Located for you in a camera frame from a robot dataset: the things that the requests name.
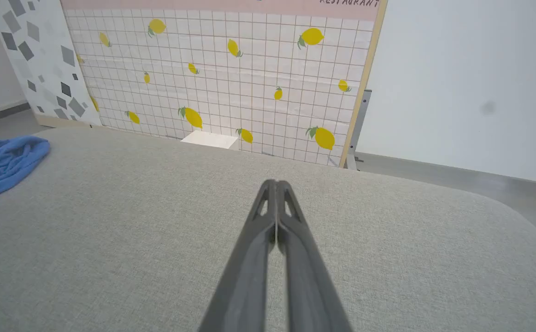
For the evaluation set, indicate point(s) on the grey terrazzo print panel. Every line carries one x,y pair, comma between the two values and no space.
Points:
42,46

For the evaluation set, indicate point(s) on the blue Lakers 23 jersey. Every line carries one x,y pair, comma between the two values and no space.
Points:
0,166

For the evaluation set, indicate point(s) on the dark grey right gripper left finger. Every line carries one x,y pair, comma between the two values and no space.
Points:
249,267

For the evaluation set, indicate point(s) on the grey fabric sofa cushion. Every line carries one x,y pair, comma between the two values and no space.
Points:
134,230

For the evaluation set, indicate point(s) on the grey metal panel stand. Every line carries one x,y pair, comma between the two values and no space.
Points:
358,120

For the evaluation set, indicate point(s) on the lemon print tile backdrop panel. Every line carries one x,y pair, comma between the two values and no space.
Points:
258,69

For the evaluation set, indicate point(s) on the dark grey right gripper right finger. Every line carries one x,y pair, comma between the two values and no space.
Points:
307,276

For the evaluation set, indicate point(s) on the white rectangular box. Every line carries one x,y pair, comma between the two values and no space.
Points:
210,139

